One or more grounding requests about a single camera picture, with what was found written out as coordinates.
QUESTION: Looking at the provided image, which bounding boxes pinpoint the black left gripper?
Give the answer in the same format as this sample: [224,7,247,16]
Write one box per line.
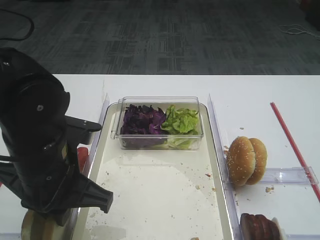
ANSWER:
[0,139,114,227]

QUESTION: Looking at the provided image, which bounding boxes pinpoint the pale bun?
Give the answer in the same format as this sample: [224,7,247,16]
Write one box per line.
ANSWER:
[51,209,74,240]
[20,210,54,240]

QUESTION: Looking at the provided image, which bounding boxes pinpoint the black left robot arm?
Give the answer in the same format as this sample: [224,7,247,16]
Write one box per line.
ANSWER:
[0,48,113,226]

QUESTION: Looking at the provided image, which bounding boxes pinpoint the red tomato slices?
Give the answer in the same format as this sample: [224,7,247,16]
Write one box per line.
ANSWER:
[77,147,89,173]

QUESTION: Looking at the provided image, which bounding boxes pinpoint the green lettuce leaves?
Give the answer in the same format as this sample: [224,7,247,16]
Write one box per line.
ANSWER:
[161,104,199,135]

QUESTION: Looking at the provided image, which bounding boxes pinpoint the brown meat patties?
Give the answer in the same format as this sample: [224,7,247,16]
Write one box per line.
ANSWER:
[240,213,282,240]

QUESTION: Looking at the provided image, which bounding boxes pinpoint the white holder behind patties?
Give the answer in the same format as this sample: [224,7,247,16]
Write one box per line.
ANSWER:
[271,217,288,240]

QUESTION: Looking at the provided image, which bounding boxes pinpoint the left long clear divider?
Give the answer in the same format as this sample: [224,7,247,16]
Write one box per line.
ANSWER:
[70,94,110,240]

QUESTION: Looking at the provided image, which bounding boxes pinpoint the white metal tray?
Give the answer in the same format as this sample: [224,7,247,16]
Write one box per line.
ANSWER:
[72,104,232,240]

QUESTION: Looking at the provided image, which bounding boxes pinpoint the purple cabbage shreds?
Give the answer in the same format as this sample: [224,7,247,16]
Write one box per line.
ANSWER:
[120,104,168,135]

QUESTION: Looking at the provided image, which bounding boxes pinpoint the clear plastic salad container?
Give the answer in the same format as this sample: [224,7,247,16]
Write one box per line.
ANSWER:
[111,96,204,150]

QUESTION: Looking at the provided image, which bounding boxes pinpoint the sesame bun top front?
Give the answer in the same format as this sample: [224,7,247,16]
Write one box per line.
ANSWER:
[226,136,256,187]

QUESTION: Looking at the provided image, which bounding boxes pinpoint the sesame bun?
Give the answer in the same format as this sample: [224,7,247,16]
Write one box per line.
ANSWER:
[246,138,268,185]
[226,136,256,187]

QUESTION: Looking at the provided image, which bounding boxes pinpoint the sesame bun top rear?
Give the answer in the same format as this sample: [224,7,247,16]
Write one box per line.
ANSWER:
[246,138,268,185]

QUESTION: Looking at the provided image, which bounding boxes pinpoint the right clear cross divider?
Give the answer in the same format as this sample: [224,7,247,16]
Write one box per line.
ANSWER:
[259,166,319,185]

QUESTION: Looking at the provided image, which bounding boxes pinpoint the right red strip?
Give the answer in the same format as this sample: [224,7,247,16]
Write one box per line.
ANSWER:
[270,102,320,201]

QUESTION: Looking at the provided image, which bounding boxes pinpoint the black cable on floor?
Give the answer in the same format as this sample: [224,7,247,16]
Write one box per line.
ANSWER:
[0,8,35,42]

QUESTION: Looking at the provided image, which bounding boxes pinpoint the white cable on floor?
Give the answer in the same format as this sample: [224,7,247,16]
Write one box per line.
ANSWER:
[279,24,320,40]

